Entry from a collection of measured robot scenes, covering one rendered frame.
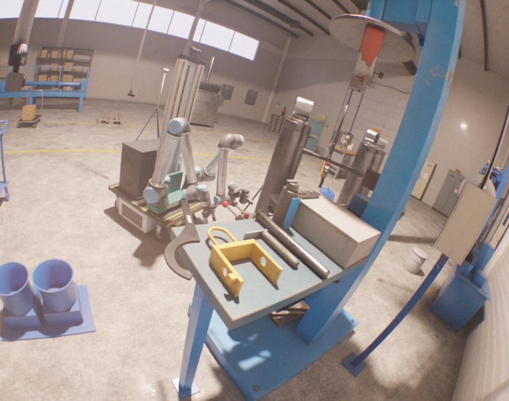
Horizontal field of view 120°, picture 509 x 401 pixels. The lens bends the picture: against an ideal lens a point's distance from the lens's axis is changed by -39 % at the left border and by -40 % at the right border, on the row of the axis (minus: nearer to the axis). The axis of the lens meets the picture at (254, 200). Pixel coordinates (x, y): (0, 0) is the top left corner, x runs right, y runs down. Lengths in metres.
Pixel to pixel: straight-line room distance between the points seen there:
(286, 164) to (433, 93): 1.08
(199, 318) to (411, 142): 1.20
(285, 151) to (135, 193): 1.54
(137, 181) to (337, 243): 1.99
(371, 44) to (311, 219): 0.97
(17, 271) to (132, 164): 1.46
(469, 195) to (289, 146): 1.19
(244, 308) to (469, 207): 1.19
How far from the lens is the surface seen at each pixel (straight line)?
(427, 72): 1.37
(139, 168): 2.42
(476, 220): 1.42
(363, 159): 2.83
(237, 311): 0.63
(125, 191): 2.67
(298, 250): 0.89
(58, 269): 1.84
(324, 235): 1.00
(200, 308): 0.85
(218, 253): 0.69
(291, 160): 1.74
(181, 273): 0.68
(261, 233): 0.92
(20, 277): 1.94
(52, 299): 1.70
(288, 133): 1.71
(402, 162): 1.28
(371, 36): 1.44
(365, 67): 1.38
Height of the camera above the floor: 1.54
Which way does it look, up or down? 23 degrees down
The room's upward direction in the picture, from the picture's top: 18 degrees clockwise
